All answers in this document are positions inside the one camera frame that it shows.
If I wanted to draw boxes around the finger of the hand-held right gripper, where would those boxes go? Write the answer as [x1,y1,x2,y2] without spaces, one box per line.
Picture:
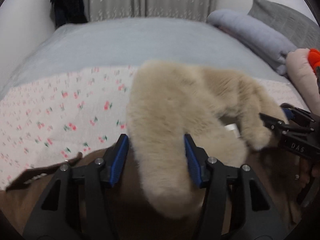
[259,112,314,133]
[280,103,316,122]

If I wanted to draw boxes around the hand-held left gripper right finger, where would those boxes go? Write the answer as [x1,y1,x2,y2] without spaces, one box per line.
[184,134,288,240]

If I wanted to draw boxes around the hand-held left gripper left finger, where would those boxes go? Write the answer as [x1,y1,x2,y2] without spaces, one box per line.
[22,134,130,240]

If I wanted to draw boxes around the brown fleece-lined coat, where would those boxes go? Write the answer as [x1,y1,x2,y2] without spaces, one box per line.
[5,60,304,240]

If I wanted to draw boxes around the dark hanging clothes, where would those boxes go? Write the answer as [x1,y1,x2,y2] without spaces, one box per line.
[50,0,88,28]

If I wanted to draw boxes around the person's right hand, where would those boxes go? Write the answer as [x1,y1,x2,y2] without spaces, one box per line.
[294,156,320,189]

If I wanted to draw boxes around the white cherry print blanket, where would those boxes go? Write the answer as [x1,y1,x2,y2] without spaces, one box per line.
[0,65,310,190]

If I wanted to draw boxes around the lavender folded blanket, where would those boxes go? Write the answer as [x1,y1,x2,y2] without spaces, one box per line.
[206,9,298,75]

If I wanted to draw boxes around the grey pillow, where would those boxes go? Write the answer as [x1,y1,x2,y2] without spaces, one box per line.
[247,0,320,50]

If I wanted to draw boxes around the light blue bed sheet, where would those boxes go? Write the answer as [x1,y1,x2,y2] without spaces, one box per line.
[0,17,290,93]

